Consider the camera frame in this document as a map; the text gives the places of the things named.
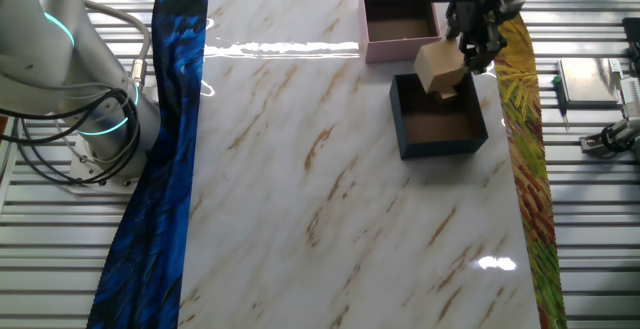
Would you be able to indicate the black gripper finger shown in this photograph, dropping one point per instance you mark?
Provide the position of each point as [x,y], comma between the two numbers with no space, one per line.
[453,26]
[482,56]

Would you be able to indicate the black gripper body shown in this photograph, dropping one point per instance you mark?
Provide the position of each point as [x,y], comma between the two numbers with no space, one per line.
[475,14]

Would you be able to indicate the large wooden cube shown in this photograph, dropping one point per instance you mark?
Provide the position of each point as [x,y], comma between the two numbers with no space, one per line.
[440,66]

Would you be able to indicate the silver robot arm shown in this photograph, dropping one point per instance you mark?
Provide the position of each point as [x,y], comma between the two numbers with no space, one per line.
[50,59]

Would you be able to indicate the pink cardboard box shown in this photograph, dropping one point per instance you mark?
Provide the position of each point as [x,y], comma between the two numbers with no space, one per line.
[395,51]

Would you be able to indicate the dark blue cardboard box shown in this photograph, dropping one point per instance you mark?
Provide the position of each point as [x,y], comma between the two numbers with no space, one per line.
[440,150]

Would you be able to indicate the medium wooden cube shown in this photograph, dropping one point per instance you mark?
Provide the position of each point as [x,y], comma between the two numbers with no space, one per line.
[446,95]

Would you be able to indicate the square silver metal plate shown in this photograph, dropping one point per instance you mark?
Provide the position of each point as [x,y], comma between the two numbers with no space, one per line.
[590,80]

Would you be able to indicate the yellow green painted cloth strip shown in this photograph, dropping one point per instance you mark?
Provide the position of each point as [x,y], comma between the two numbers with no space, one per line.
[535,194]

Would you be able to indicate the black device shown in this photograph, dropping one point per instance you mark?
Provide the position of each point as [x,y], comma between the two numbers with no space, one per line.
[632,39]

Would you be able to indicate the white marble pattern mat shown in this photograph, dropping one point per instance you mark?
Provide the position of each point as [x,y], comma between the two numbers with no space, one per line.
[350,219]

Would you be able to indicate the blue painted cloth strip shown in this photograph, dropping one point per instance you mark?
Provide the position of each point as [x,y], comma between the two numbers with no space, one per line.
[150,219]

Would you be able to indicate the silver ribbed camera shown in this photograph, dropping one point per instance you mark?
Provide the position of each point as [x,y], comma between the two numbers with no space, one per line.
[631,94]

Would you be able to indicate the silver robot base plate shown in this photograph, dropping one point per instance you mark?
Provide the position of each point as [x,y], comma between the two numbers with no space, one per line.
[85,169]

